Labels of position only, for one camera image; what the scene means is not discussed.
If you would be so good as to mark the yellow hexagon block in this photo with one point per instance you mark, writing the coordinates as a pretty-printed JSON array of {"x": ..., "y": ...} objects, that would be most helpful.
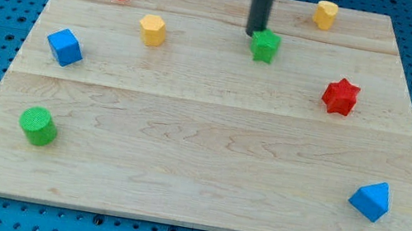
[{"x": 152, "y": 30}]

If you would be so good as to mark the blue triangular prism block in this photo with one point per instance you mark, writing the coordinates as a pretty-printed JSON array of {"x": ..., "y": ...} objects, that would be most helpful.
[{"x": 371, "y": 200}]

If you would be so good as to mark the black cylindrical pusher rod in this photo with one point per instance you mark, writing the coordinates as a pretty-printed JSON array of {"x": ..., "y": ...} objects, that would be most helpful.
[{"x": 259, "y": 15}]

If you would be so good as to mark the green cylinder block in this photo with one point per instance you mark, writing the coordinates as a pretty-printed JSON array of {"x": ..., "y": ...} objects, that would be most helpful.
[{"x": 36, "y": 123}]

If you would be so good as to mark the green star block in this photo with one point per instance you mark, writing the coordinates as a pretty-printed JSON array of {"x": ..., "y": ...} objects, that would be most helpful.
[{"x": 264, "y": 45}]

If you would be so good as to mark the red star block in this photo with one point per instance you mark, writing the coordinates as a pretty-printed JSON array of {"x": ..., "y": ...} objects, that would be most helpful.
[{"x": 340, "y": 97}]

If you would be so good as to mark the blue cube block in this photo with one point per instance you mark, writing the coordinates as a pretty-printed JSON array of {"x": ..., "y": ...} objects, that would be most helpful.
[{"x": 65, "y": 47}]

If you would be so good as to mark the light wooden board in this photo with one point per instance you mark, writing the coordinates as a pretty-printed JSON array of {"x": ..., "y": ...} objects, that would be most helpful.
[{"x": 194, "y": 132}]

